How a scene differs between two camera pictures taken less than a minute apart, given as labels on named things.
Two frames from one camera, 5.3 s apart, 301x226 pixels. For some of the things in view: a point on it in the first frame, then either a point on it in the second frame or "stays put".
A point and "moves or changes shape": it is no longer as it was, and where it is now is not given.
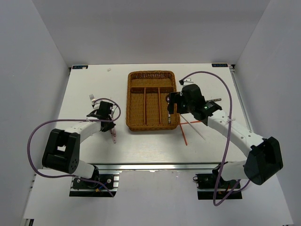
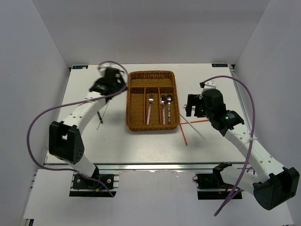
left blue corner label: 80,67 stays put
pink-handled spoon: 113,132 to 163,100
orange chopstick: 186,143 stays put
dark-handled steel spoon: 168,110 stays put
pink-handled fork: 92,98 moves or changes shape
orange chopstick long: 192,122 stays put
